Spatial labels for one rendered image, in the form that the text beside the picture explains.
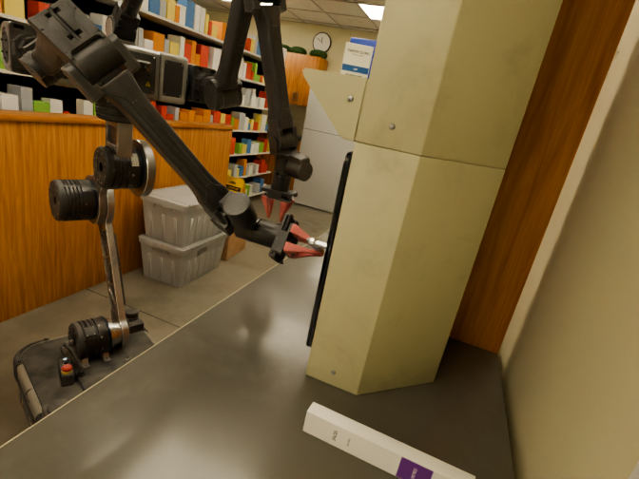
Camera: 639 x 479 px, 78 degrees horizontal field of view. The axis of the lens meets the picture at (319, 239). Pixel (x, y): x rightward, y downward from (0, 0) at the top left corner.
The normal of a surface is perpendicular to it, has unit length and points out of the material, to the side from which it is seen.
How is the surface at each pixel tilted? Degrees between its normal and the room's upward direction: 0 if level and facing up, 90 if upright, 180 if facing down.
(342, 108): 90
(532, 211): 90
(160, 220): 96
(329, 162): 90
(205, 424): 0
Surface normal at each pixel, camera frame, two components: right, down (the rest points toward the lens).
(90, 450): 0.18, -0.93
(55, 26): 0.36, -0.09
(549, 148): -0.34, 0.23
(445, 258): 0.41, 0.37
